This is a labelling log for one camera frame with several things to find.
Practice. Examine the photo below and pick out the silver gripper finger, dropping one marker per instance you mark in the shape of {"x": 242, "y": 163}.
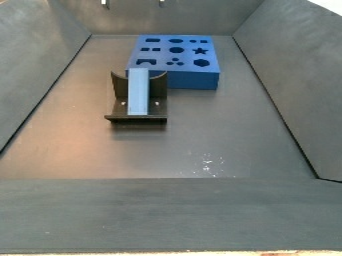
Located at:
{"x": 162, "y": 3}
{"x": 106, "y": 3}

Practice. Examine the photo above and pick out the light blue rectangular block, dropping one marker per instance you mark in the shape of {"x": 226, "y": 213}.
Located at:
{"x": 138, "y": 91}

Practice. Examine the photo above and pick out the blue foam shape board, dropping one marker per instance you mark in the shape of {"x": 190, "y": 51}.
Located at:
{"x": 185, "y": 56}

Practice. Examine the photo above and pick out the black curved fixture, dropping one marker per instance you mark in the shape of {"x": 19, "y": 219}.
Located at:
{"x": 156, "y": 99}

